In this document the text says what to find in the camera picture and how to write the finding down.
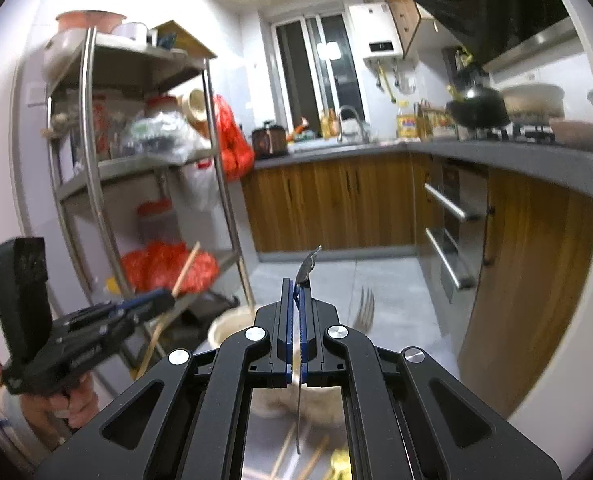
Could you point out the red plastic bag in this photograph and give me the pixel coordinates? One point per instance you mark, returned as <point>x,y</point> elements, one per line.
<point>164,267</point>
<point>232,140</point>

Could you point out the white ceramic utensil holder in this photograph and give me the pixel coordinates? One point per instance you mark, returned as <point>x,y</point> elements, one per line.
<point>226,330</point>

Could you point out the amber glass bottle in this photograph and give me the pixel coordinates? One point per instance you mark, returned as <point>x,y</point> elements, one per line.
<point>329,124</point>

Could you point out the person's left hand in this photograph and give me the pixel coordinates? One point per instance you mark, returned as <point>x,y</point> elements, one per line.
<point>79,402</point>

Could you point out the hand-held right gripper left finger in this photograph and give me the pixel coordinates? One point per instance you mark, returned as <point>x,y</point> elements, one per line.
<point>290,325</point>

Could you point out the gold fork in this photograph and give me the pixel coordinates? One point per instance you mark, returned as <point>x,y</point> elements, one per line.
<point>364,310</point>

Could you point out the white water heater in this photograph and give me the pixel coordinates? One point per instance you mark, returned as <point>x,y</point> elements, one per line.
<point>376,30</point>

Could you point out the black wok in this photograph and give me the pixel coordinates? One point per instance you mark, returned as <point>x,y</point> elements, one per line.
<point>479,107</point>

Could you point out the steel built-in appliance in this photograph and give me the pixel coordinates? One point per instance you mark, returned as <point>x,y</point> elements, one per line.
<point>461,220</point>

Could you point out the wooden chopstick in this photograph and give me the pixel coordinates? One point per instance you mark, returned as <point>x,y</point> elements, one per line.
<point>249,292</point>
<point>189,262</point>
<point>314,456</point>

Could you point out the red-lid plastic jar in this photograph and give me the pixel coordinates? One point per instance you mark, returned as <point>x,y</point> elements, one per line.
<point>159,221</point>
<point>164,106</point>

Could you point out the cardboard box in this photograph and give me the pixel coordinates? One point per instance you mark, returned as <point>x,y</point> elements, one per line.
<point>186,37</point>

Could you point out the pink bowl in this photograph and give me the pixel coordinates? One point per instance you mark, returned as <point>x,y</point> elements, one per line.
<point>575,134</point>

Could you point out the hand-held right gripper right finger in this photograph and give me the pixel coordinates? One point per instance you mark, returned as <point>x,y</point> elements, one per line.
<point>304,332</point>

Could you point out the seasoning rack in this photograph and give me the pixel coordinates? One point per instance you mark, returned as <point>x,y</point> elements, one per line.
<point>434,120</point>

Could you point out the beige plastic scoop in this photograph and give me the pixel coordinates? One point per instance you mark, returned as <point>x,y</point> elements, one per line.
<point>196,105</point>

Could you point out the cooking oil bottle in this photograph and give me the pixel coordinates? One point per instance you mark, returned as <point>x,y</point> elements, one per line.
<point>405,122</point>

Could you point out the chrome faucet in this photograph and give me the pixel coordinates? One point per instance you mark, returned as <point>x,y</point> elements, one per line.
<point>351,115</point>

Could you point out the black range hood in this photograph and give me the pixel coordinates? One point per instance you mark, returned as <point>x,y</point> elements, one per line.
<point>486,5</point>

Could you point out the gas stove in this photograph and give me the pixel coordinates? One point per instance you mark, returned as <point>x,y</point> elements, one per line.
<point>506,133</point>

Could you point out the wooden base cabinet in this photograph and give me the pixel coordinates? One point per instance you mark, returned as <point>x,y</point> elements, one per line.
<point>336,200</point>

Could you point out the dark pressure cooker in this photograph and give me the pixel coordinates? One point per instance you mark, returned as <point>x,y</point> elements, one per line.
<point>269,140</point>

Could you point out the clear plastic bag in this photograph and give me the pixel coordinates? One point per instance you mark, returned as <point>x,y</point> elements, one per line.
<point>161,135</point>

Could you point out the pink basin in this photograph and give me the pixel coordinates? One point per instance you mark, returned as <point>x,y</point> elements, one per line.
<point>91,20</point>

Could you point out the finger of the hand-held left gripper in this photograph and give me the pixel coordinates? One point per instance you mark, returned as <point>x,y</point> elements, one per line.
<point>141,300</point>
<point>121,325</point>

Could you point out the grey kitchen countertop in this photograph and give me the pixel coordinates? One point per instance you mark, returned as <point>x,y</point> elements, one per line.
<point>476,152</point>

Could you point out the kitchen window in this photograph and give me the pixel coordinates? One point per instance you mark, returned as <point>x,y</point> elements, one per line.
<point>316,75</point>

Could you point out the white bowl on counter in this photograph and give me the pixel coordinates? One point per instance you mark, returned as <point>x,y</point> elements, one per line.
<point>531,100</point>

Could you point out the white plastic bag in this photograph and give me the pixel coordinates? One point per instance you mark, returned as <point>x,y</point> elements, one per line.
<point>201,185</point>

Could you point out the yellow green plastic spoon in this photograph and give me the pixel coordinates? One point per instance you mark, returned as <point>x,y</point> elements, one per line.
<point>339,465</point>

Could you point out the metal shelf rack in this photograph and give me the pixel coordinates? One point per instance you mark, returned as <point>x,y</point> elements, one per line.
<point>89,160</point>

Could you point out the white mug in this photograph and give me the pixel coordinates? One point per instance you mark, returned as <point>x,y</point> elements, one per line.
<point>132,32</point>

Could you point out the wooden wall cabinet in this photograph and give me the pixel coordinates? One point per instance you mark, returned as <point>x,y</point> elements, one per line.
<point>401,15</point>

